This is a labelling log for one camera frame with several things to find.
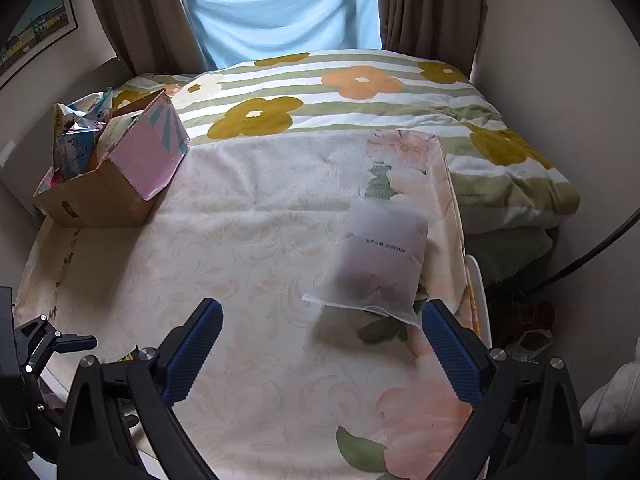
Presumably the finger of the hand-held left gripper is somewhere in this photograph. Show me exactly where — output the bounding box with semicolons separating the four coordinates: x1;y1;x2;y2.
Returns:
14;316;97;377

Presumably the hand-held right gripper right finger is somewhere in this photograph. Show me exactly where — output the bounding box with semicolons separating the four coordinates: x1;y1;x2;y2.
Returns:
421;298;586;480

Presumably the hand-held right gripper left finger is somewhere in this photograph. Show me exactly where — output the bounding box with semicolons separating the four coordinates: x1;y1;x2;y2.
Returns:
56;297;224;480

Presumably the white translucent packet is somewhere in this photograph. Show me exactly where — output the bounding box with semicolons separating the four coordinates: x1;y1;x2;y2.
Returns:
301;197;430;328

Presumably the brown cardboard box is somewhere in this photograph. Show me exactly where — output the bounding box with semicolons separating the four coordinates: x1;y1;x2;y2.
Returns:
32;89;192;230

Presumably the brown slipper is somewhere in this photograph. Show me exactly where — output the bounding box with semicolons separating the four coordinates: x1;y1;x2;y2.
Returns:
502;302;557;362

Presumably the floral tablecloth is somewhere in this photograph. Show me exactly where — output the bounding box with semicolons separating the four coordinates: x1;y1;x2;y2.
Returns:
14;129;493;480

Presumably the green bed sheet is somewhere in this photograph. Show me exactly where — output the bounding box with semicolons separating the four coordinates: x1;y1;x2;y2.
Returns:
465;225;558;286

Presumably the white cloth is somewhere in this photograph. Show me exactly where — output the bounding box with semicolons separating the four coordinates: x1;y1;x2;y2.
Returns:
580;360;640;441

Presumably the blue white snack bag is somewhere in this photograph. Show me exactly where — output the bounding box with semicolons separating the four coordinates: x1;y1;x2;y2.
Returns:
52;91;115;180

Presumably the striped floral blanket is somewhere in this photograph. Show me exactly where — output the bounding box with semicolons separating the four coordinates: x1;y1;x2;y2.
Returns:
111;49;582;233

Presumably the brown curtain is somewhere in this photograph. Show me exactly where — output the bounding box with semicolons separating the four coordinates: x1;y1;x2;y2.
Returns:
82;0;211;77
371;0;488;78

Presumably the blue window cloth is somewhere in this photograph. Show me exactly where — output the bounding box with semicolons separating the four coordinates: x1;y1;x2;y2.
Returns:
186;0;383;71

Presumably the black cable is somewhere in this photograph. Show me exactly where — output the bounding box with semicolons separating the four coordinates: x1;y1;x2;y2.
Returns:
530;205;640;293

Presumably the wall poster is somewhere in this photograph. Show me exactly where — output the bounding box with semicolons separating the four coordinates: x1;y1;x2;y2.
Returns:
0;0;81;91

